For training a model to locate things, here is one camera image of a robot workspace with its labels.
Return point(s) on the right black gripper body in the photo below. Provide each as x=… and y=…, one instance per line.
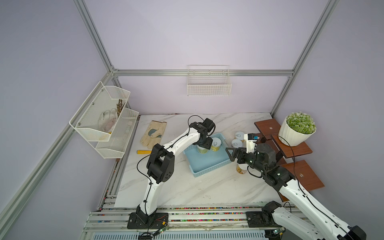
x=250, y=159

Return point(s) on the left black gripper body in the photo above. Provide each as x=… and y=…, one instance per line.
x=206, y=143

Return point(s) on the pink label can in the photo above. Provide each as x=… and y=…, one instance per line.
x=236, y=143

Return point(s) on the yellow label can front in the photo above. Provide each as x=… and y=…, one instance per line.
x=216, y=144

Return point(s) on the green label can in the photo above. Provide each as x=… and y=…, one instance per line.
x=202, y=150

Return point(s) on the light blue plastic basket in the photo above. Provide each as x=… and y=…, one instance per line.
x=201, y=164

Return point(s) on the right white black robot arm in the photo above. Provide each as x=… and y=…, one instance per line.
x=323, y=225

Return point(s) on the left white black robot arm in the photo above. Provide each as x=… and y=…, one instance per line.
x=161, y=162

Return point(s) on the orange label can front right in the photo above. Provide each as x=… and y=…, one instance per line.
x=242, y=168

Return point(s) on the orange label can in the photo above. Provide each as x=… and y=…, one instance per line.
x=240, y=135
x=242, y=168

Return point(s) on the orange label can back right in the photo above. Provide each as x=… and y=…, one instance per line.
x=240, y=135

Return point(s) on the brown wooden stepped shelf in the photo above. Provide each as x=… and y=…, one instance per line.
x=269, y=130

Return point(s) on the white pot green plant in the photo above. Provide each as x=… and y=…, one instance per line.
x=296, y=129

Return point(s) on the yellow plastic scoop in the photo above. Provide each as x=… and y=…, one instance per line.
x=144, y=152

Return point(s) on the brown dried twig in rack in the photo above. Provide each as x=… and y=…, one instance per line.
x=120, y=106

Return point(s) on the clear glass item in rack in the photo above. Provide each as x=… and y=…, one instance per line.
x=107, y=121

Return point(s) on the white two-tier mesh rack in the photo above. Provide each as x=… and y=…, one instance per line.
x=85, y=121

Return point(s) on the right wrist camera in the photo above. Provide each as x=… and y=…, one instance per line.
x=251, y=141

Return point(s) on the white wire wall basket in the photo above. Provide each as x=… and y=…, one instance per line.
x=209, y=86

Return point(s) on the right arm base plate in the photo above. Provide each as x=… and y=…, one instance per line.
x=260, y=220

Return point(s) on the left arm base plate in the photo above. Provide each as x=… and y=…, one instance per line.
x=155, y=221

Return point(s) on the aluminium frame rail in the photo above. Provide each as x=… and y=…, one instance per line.
x=235, y=73

